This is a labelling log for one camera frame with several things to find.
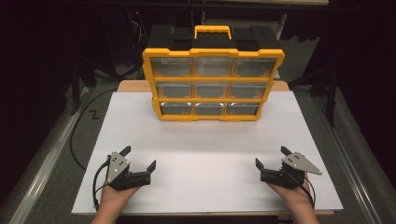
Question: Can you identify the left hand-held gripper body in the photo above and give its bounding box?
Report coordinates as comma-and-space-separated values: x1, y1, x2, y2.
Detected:
106, 151, 152, 191

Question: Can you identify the yellow black drawer organizer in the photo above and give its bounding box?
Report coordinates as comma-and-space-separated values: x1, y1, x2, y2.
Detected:
142, 24, 286, 123

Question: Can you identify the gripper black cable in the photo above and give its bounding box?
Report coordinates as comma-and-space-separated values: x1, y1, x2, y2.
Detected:
92, 158, 112, 211
297, 175, 317, 210

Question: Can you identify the bundle of thin wires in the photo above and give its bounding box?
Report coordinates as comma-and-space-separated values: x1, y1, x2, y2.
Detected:
129, 10, 149, 48

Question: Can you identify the long black floor cable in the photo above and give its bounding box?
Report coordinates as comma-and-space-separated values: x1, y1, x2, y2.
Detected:
69, 88, 120, 172

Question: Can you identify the person's left hand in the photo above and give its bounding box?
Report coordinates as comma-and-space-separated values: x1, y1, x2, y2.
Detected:
98, 185, 141, 216

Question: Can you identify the person's right hand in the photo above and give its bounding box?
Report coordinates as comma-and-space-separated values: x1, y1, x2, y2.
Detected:
266, 180, 314, 214

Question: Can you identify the metal floor rail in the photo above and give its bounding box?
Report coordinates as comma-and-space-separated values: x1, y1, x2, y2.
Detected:
312, 92, 386, 224
8, 87, 92, 224

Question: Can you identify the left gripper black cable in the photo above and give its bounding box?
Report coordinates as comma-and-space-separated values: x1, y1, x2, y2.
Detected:
92, 158, 112, 211

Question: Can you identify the black metal stand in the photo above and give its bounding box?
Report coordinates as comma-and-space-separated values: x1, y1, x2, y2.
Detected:
289, 59, 341, 129
69, 46, 98, 117

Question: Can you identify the set of clear plastic drawers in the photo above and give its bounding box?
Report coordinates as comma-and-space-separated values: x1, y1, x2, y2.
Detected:
149, 56, 278, 116

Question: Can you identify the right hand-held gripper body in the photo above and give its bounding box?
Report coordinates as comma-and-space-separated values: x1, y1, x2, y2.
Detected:
260, 151, 323, 189

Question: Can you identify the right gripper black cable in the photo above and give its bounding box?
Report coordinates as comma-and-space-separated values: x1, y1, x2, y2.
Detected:
297, 175, 317, 210

